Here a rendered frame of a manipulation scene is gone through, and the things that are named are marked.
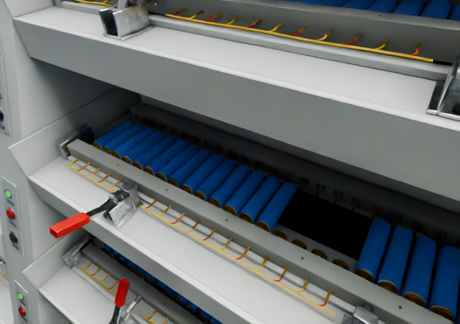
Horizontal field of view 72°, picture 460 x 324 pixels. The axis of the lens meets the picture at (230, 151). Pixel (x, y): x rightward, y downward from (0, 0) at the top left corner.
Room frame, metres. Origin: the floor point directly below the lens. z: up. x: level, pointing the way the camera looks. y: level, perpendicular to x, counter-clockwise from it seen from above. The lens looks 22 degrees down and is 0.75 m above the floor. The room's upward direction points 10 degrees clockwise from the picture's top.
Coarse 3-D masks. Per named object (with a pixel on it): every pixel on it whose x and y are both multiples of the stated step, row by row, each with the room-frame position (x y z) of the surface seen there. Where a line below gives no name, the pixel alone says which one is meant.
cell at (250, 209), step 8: (272, 176) 0.34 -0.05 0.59; (264, 184) 0.33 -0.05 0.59; (272, 184) 0.33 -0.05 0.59; (280, 184) 0.34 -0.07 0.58; (256, 192) 0.32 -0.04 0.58; (264, 192) 0.31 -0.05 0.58; (272, 192) 0.32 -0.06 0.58; (256, 200) 0.30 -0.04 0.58; (264, 200) 0.31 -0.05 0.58; (248, 208) 0.29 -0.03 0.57; (256, 208) 0.29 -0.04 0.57; (256, 216) 0.29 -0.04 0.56
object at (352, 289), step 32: (96, 160) 0.36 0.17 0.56; (160, 192) 0.31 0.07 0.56; (224, 224) 0.27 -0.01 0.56; (288, 256) 0.24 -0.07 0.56; (288, 288) 0.22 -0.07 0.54; (352, 288) 0.21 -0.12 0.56; (384, 288) 0.21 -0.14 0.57; (384, 320) 0.20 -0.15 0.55; (416, 320) 0.19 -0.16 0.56; (448, 320) 0.19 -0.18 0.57
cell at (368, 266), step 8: (376, 224) 0.28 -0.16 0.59; (384, 224) 0.27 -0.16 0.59; (368, 232) 0.27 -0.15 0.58; (376, 232) 0.27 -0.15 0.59; (384, 232) 0.27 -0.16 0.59; (368, 240) 0.26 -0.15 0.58; (376, 240) 0.26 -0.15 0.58; (384, 240) 0.26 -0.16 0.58; (368, 248) 0.25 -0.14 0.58; (376, 248) 0.25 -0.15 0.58; (384, 248) 0.25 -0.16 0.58; (360, 256) 0.25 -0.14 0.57; (368, 256) 0.24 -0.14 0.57; (376, 256) 0.24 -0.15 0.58; (360, 264) 0.23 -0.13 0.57; (368, 264) 0.23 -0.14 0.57; (376, 264) 0.23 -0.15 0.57; (368, 272) 0.23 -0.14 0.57; (376, 272) 0.23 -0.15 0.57
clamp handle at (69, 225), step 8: (112, 200) 0.30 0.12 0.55; (96, 208) 0.28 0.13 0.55; (104, 208) 0.28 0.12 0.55; (112, 208) 0.29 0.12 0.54; (72, 216) 0.26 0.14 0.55; (80, 216) 0.26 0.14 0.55; (88, 216) 0.26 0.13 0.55; (96, 216) 0.27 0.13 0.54; (56, 224) 0.25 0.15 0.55; (64, 224) 0.25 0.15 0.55; (72, 224) 0.25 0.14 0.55; (80, 224) 0.26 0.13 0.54; (56, 232) 0.24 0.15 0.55; (64, 232) 0.24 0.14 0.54
